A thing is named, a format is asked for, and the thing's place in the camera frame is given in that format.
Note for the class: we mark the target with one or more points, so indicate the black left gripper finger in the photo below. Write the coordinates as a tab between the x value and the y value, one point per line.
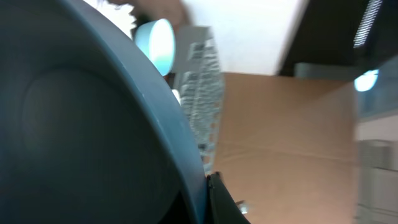
220	206

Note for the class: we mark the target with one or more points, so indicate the dark blue plate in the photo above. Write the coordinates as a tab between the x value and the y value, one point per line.
90	130

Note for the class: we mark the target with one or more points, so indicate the light blue bowl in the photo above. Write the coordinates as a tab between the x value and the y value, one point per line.
156	40

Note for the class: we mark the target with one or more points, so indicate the grey dishwasher rack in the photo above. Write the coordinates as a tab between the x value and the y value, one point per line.
200	84

